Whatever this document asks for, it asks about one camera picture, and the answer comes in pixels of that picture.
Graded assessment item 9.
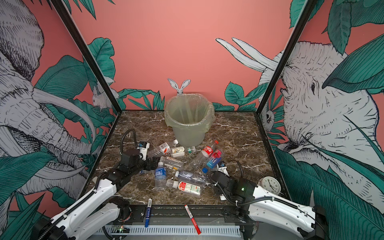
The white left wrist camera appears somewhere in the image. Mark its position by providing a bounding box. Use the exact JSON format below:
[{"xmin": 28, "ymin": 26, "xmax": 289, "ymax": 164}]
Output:
[{"xmin": 138, "ymin": 141, "xmax": 150, "ymax": 161}]

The pink blue Fiji bottle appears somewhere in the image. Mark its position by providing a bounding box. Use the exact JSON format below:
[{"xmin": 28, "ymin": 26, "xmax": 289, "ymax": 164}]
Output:
[{"xmin": 202, "ymin": 149, "xmax": 223, "ymax": 174}]

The orange label clear bottle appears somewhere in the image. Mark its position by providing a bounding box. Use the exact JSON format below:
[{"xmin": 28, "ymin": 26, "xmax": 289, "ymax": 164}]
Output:
[{"xmin": 160, "ymin": 156, "xmax": 184, "ymax": 171}]

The red green label bottle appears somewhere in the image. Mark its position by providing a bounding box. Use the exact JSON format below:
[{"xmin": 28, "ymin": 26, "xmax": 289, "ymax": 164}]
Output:
[{"xmin": 166, "ymin": 179, "xmax": 202, "ymax": 197}]

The black frame post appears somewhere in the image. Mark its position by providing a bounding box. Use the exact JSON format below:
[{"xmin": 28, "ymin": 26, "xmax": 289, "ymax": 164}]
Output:
[
  {"xmin": 51, "ymin": 0, "xmax": 122, "ymax": 116},
  {"xmin": 256, "ymin": 0, "xmax": 317, "ymax": 116}
]

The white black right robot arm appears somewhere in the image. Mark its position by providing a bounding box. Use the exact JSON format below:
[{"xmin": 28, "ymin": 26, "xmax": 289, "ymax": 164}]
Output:
[{"xmin": 208, "ymin": 171, "xmax": 330, "ymax": 240}]

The clear plastic bin liner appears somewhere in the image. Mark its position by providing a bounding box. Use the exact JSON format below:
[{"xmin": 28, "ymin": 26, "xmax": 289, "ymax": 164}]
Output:
[{"xmin": 164, "ymin": 94, "xmax": 216, "ymax": 133}]

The red cola label bottle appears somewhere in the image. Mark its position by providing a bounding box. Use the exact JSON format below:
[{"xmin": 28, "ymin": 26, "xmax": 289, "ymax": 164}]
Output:
[{"xmin": 191, "ymin": 140, "xmax": 219, "ymax": 170}]

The white round clock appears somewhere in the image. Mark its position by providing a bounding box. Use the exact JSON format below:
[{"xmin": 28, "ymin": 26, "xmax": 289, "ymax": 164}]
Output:
[{"xmin": 258, "ymin": 176, "xmax": 282, "ymax": 195}]

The red white label clear bottle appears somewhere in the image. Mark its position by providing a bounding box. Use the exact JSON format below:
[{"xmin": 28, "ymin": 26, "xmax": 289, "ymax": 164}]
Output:
[{"xmin": 147, "ymin": 140, "xmax": 179, "ymax": 159}]

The translucent grey waste bin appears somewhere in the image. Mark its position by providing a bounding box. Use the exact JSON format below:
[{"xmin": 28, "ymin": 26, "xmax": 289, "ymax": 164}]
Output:
[{"xmin": 164, "ymin": 93, "xmax": 216, "ymax": 148}]

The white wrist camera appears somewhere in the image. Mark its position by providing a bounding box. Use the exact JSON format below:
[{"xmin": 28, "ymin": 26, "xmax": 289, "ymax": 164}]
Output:
[
  {"xmin": 217, "ymin": 163, "xmax": 230, "ymax": 177},
  {"xmin": 138, "ymin": 141, "xmax": 150, "ymax": 161}
]

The black front mounting rail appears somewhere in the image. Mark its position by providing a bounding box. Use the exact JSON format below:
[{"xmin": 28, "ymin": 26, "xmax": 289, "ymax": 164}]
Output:
[{"xmin": 126, "ymin": 205, "xmax": 251, "ymax": 224}]

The blue marker pen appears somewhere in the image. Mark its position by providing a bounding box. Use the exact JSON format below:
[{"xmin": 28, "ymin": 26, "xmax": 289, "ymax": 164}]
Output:
[{"xmin": 145, "ymin": 198, "xmax": 153, "ymax": 228}]

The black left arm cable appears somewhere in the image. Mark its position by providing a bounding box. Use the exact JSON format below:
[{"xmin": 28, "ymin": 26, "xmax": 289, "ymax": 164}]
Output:
[{"xmin": 119, "ymin": 128, "xmax": 139, "ymax": 155}]

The red marker pen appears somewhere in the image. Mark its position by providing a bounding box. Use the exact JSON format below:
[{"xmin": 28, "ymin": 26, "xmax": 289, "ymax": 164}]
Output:
[{"xmin": 185, "ymin": 205, "xmax": 201, "ymax": 235}]

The small bird label bottle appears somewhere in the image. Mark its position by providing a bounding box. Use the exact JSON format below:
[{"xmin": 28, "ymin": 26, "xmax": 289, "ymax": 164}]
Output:
[{"xmin": 171, "ymin": 146, "xmax": 196, "ymax": 158}]

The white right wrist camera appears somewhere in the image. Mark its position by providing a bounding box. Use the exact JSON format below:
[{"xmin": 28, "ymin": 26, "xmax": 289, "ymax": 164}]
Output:
[{"xmin": 217, "ymin": 163, "xmax": 230, "ymax": 177}]

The green circuit board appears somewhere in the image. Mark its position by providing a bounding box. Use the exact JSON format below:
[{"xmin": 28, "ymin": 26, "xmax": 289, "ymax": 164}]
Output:
[{"xmin": 111, "ymin": 226, "xmax": 131, "ymax": 234}]

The white slotted cable duct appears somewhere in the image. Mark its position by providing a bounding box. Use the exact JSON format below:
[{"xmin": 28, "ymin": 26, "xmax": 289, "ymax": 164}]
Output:
[{"xmin": 105, "ymin": 225, "xmax": 243, "ymax": 237}]

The black right frame post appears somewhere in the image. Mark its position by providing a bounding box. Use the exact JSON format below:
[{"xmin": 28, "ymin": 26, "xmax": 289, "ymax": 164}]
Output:
[{"xmin": 256, "ymin": 0, "xmax": 317, "ymax": 116}]

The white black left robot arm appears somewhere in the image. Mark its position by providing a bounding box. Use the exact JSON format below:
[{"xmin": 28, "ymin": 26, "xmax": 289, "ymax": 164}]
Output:
[{"xmin": 30, "ymin": 149, "xmax": 160, "ymax": 240}]

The crushed clear bottle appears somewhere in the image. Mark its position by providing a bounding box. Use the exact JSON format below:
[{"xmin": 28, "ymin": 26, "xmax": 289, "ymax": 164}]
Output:
[{"xmin": 175, "ymin": 171, "xmax": 207, "ymax": 186}]

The black left frame post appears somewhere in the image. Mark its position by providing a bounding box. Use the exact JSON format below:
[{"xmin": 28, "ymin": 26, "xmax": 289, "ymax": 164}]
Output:
[{"xmin": 51, "ymin": 0, "xmax": 122, "ymax": 116}]

